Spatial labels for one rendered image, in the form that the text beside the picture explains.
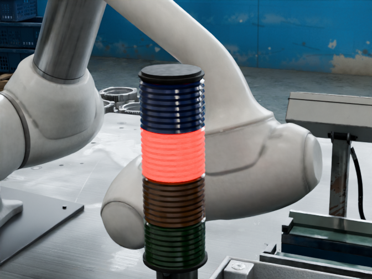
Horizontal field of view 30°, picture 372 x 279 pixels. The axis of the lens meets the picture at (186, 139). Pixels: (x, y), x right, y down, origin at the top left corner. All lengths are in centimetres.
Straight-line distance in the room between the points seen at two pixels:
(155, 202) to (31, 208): 78
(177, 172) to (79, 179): 96
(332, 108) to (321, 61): 553
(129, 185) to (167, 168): 27
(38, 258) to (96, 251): 10
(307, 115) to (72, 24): 44
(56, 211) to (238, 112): 62
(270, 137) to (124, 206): 20
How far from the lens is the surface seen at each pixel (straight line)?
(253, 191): 85
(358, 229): 103
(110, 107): 320
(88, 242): 127
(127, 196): 88
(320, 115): 110
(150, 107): 61
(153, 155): 63
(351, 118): 109
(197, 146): 63
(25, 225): 134
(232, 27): 684
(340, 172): 114
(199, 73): 62
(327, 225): 103
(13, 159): 131
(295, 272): 43
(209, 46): 88
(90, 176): 159
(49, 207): 140
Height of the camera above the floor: 134
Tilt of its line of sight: 17 degrees down
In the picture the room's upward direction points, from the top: 1 degrees counter-clockwise
